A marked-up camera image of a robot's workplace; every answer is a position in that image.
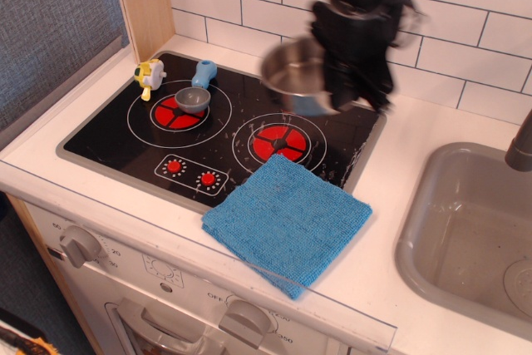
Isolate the oven door handle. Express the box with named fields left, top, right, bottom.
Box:
left=115, top=298, right=225, bottom=354

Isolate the blue folded cloth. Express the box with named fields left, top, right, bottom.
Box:
left=202, top=155, right=372, bottom=299

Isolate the black toy stove top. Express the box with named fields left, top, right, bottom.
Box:
left=57, top=52, right=385, bottom=212

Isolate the grey and blue ladle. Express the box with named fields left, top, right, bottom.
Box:
left=175, top=60, right=217, bottom=114

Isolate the grey sink basin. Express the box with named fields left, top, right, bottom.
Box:
left=396, top=142, right=531, bottom=340

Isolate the silver steel pot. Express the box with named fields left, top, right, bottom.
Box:
left=261, top=37, right=338, bottom=116

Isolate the wooden post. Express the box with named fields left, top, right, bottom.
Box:
left=120, top=0, right=175, bottom=62

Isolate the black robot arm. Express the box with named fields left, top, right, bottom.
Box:
left=311, top=0, right=415, bottom=112

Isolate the grey oven knob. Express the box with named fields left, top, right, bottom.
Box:
left=219, top=300, right=272, bottom=349

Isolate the grey timer knob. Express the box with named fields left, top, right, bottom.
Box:
left=59, top=225, right=101, bottom=269

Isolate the grey faucet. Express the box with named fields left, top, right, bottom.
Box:
left=505, top=111, right=532, bottom=172

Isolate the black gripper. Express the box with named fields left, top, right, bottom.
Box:
left=311, top=1, right=403, bottom=112

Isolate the yellow white toy fish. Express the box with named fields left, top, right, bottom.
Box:
left=134, top=59, right=167, bottom=101

